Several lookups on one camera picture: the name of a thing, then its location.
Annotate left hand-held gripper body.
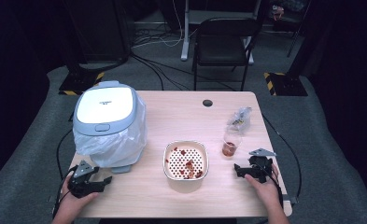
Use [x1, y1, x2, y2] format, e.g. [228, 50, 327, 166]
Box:
[66, 160, 100, 200]

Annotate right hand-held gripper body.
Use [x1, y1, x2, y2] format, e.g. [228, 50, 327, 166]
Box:
[247, 147, 277, 184]

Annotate red date tea dregs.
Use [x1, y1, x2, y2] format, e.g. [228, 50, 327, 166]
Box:
[222, 141, 238, 157]

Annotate clear plastic cup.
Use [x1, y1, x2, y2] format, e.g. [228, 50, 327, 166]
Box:
[221, 128, 244, 158]

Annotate person's left hand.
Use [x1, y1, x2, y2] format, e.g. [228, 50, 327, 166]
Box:
[59, 174, 100, 216]

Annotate person's right hand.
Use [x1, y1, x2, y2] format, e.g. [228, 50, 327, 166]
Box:
[244, 162, 282, 208]

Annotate crumpled clear plastic bag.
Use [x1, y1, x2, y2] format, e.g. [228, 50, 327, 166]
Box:
[226, 106, 253, 132]

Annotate red food scraps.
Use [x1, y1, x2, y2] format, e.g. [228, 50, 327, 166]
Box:
[166, 147, 205, 180]

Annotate grey-blue lidded trash can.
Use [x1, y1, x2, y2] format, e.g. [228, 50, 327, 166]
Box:
[72, 80, 148, 175]

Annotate striped black stand base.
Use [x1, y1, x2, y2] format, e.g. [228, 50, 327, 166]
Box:
[58, 71, 106, 97]
[263, 72, 309, 97]

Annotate black folding chair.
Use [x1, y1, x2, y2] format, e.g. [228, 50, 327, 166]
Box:
[191, 17, 263, 92]

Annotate black cabinet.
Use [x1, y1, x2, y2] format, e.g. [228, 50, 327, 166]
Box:
[62, 0, 133, 63]

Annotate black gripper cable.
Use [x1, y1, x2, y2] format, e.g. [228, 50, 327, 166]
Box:
[261, 114, 303, 204]
[52, 128, 79, 218]

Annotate black floor cables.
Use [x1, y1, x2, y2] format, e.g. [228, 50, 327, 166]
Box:
[129, 27, 238, 92]

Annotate white floor cable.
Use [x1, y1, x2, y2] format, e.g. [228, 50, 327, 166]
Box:
[132, 0, 185, 49]

